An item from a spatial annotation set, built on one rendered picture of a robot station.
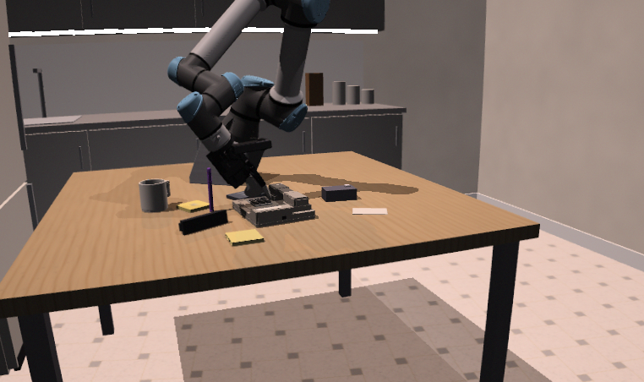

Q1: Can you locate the yellow sticky note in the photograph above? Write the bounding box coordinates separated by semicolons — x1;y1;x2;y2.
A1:
176;200;210;213

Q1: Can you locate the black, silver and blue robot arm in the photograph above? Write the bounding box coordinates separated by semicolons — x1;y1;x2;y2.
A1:
167;0;330;155

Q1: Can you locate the yellow square sticky pad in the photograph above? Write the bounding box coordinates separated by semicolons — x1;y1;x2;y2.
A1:
226;229;264;247

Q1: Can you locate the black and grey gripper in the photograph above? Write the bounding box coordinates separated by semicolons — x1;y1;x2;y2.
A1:
206;136;272;200

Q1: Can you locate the beige desk phone body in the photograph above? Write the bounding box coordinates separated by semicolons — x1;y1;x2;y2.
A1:
232;194;315;227

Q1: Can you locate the white sheet of paper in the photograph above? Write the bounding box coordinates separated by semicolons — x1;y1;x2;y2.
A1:
352;208;388;215

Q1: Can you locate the grey mug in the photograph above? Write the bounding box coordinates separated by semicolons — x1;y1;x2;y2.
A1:
139;179;171;213

